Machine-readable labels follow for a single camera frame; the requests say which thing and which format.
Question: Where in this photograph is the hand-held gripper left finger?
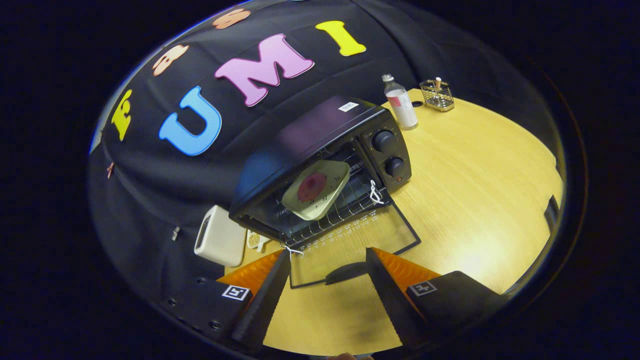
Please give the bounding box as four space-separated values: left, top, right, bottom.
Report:
165 248 292 353

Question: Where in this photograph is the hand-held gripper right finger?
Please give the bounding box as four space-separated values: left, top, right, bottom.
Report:
365 247 508 351

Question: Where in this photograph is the pale green cherry-print plate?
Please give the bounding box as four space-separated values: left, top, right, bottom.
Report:
281 160 351 222

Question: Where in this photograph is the round pink food slice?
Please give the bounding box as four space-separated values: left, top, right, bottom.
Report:
297 172 328 202

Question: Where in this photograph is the black toaster oven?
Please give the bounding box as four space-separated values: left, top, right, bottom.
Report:
229 95 422 290

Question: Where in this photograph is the white pop-up toaster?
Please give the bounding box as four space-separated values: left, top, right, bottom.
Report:
194 205 247 268

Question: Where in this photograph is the small beige dish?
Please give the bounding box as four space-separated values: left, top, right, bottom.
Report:
246 230 271 253

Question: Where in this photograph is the black chair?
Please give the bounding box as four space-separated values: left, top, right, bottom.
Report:
544 195 561 236

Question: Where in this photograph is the clear bottle with white label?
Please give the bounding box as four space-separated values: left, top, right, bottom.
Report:
381 74 419 131

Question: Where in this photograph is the metal wire basket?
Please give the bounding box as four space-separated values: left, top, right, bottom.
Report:
419 79 455 112

